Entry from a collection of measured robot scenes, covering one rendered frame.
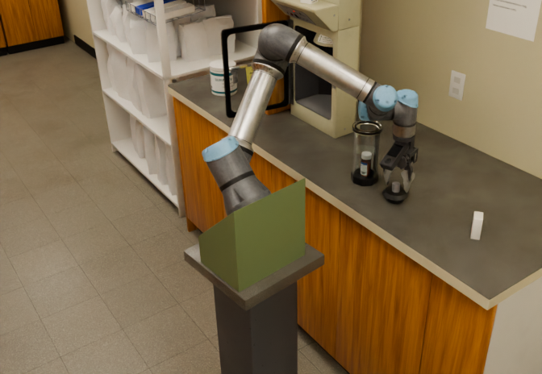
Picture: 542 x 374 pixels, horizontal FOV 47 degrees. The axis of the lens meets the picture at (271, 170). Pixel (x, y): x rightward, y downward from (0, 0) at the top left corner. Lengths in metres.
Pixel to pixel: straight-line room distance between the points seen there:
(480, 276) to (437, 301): 0.20
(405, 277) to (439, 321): 0.18
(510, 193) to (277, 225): 0.95
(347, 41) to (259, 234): 1.04
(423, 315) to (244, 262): 0.69
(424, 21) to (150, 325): 1.90
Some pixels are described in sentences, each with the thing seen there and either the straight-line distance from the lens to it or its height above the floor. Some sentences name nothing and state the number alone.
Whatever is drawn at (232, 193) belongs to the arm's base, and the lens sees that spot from 1.84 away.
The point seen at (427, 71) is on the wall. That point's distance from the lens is 2.79.
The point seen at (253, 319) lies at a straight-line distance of 1.99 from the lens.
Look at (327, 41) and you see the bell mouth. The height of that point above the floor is 1.34.
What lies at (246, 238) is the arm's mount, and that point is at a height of 1.12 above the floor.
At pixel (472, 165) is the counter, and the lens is 2.54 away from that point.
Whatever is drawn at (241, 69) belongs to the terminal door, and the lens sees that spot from 2.69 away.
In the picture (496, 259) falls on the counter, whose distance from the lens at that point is 2.05.
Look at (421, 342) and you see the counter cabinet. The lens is 2.26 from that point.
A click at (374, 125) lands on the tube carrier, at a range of 2.30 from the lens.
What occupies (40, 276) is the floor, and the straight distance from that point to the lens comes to 3.64.
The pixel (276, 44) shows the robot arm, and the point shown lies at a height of 1.53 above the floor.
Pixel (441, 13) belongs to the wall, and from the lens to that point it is 2.68.
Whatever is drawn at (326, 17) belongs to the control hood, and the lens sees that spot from 2.43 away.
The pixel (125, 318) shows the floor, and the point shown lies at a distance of 3.23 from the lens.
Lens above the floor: 2.14
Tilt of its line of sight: 30 degrees down
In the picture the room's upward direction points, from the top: 2 degrees counter-clockwise
